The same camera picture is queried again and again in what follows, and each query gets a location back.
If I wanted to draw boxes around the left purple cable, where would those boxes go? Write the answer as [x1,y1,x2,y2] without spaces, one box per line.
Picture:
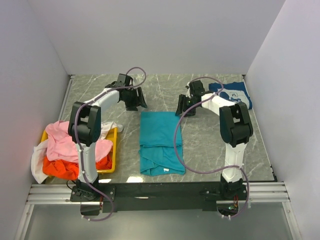
[74,66,147,223]

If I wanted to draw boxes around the teal t shirt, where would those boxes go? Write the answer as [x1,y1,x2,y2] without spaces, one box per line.
[138,111,186,177]

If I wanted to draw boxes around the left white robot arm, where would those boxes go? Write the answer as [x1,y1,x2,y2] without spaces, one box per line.
[68,73,147,201]

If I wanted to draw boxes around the pink t shirt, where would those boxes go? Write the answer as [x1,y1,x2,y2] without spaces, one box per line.
[45,121,117,164]

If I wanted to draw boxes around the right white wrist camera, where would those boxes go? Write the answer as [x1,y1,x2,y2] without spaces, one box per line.
[185,80,206,98]

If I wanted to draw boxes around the black base beam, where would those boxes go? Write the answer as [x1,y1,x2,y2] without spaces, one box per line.
[69,181,251,216]

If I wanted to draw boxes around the yellow plastic bin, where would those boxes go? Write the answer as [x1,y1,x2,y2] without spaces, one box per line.
[41,127,118,173]

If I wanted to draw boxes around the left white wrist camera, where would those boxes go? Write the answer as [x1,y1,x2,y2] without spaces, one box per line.
[117,73,133,87]

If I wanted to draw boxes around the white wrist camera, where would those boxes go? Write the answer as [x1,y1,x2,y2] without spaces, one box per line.
[117,73,133,87]
[185,80,206,98]

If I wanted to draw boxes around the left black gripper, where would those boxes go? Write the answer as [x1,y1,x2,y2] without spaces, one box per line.
[122,87,148,112]

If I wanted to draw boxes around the white t shirt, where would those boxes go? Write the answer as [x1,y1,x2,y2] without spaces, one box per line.
[30,121,124,184]

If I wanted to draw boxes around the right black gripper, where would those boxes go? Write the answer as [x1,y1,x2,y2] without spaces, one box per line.
[175,94,199,118]

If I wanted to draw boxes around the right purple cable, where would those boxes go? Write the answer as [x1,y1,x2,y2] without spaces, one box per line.
[173,77,250,219]

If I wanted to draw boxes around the folded navy printed t shirt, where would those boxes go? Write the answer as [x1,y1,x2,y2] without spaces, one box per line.
[208,82,253,110]

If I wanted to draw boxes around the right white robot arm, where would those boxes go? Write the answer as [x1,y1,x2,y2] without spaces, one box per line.
[175,77,254,200]

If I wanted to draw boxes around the orange t shirt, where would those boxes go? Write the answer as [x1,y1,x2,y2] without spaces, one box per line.
[42,154,114,181]

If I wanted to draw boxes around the purple cable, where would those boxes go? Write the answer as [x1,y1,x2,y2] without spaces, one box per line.
[74,66,147,223]
[173,77,250,219]

